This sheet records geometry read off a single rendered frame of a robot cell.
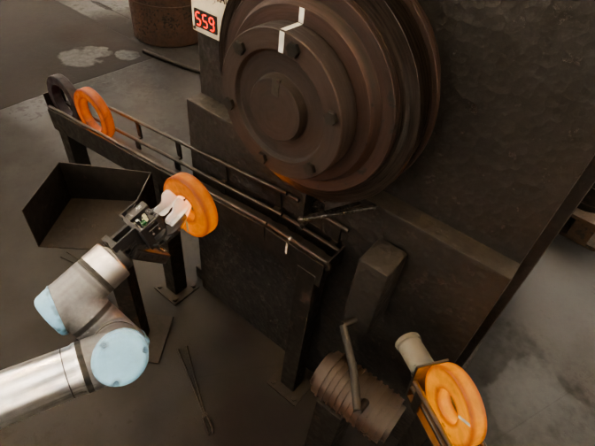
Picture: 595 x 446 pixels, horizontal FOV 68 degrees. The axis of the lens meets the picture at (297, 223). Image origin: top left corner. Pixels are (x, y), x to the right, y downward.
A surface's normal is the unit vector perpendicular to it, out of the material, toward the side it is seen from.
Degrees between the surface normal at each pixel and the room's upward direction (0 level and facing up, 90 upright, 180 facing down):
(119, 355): 45
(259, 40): 90
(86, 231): 5
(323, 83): 90
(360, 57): 49
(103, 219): 5
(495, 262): 0
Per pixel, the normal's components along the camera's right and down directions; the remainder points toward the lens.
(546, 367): 0.09, -0.72
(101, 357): 0.51, -0.08
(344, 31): 0.11, -0.15
